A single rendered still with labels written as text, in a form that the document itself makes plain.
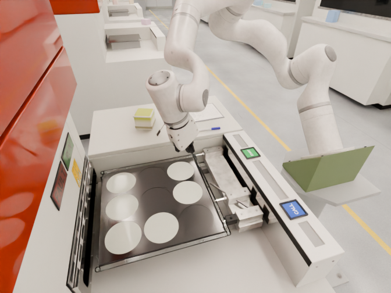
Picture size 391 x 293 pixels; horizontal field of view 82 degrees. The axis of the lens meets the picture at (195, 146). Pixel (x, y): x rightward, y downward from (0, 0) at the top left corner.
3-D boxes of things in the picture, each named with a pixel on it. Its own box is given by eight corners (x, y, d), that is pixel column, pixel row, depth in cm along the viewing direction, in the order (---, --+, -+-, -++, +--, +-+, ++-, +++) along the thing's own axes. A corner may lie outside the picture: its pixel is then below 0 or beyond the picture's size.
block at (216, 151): (205, 158, 93) (205, 153, 92) (202, 153, 96) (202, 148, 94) (223, 155, 95) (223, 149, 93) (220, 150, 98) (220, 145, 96)
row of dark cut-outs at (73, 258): (69, 289, 49) (65, 284, 47) (86, 160, 82) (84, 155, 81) (73, 288, 49) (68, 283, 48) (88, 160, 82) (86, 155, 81)
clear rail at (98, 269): (95, 274, 57) (93, 271, 56) (95, 268, 58) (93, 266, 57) (231, 236, 65) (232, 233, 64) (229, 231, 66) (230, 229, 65)
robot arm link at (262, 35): (322, 82, 90) (289, 98, 104) (326, 60, 94) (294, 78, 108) (220, 0, 74) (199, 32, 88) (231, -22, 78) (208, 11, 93)
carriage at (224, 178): (238, 233, 70) (239, 227, 68) (202, 158, 98) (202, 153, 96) (261, 226, 72) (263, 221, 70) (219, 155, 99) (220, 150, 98)
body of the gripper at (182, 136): (174, 133, 67) (184, 154, 76) (195, 111, 71) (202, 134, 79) (157, 124, 71) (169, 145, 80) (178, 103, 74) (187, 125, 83)
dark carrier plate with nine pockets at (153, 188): (99, 266, 58) (98, 265, 58) (103, 174, 84) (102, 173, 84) (224, 232, 65) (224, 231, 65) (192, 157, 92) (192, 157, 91)
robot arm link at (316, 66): (311, 113, 100) (297, 63, 103) (355, 97, 84) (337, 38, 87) (292, 115, 95) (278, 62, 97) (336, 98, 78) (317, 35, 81)
